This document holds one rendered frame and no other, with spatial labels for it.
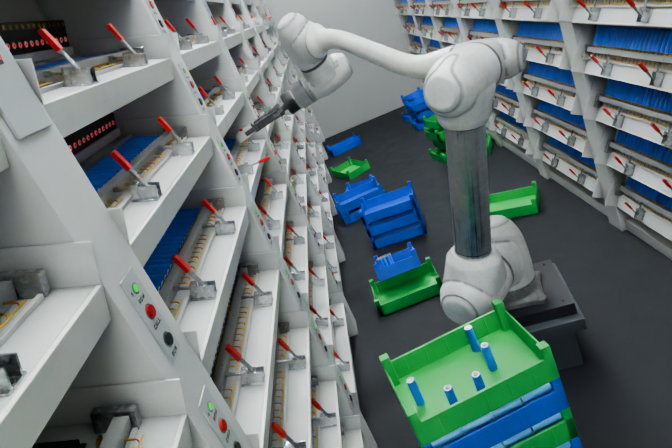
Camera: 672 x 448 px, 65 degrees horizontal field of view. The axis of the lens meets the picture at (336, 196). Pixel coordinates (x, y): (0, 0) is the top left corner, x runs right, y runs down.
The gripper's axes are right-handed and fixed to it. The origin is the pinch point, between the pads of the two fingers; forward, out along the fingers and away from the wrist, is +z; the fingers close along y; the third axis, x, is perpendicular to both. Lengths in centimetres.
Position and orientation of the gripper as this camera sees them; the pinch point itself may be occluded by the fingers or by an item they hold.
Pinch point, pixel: (246, 132)
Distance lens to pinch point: 180.4
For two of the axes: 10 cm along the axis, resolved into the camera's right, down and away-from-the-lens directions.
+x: -5.6, -7.7, -3.1
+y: -0.6, -3.3, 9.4
